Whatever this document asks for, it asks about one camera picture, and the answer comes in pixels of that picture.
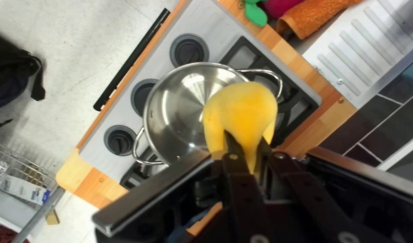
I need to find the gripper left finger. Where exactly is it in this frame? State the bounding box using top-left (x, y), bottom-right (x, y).
top-left (195, 131), bottom-right (272, 243)

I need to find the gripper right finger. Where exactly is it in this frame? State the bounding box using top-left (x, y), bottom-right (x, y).
top-left (259, 139), bottom-right (392, 243)

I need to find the orange plushy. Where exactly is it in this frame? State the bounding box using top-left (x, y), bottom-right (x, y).
top-left (202, 81), bottom-right (278, 177)

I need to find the steel pot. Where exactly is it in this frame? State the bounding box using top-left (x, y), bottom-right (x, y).
top-left (132, 62), bottom-right (283, 166)

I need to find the green plushy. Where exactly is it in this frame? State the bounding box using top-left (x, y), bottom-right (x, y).
top-left (243, 0), bottom-right (269, 28)

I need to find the red plushy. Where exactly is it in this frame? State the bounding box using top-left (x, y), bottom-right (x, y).
top-left (263, 0), bottom-right (305, 19)

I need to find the black burner grate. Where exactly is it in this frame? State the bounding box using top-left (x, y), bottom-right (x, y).
top-left (220, 36), bottom-right (320, 147)
top-left (120, 145), bottom-right (170, 190)

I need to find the black range hood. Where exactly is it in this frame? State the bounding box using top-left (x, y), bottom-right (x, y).
top-left (92, 146), bottom-right (413, 243)

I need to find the stove knob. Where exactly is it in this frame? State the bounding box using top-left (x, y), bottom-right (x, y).
top-left (131, 78), bottom-right (160, 117)
top-left (170, 33), bottom-right (210, 68)
top-left (104, 125), bottom-right (138, 157)

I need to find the orange towel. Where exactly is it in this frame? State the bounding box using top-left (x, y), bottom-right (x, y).
top-left (276, 0), bottom-right (363, 40)

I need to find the toy kitchen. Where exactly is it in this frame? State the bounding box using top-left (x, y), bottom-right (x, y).
top-left (55, 0), bottom-right (413, 243)

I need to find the white packet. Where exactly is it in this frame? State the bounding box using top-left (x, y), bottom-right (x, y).
top-left (0, 174), bottom-right (51, 206)

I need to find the black bag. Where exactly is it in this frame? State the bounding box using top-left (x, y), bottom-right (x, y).
top-left (0, 29), bottom-right (46, 131)

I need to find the black oven door handle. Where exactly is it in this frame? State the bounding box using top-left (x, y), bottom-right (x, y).
top-left (93, 8), bottom-right (171, 112)

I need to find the wire basket cart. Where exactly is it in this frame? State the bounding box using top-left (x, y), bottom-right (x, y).
top-left (0, 138), bottom-right (65, 243)

